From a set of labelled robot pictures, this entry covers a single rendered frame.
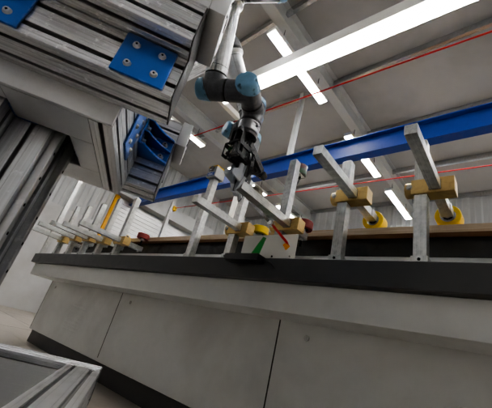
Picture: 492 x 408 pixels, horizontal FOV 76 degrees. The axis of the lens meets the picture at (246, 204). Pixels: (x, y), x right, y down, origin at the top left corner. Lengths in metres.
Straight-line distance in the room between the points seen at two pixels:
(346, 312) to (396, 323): 0.14
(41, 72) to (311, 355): 1.16
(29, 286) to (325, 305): 7.99
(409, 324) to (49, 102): 0.97
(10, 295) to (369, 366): 8.00
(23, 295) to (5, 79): 8.07
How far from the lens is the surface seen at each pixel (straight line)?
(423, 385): 1.18
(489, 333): 0.97
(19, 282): 8.64
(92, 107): 0.67
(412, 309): 1.00
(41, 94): 0.69
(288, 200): 1.30
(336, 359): 1.26
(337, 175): 1.04
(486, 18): 5.80
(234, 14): 1.24
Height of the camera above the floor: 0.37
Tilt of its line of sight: 24 degrees up
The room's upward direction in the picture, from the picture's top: 15 degrees clockwise
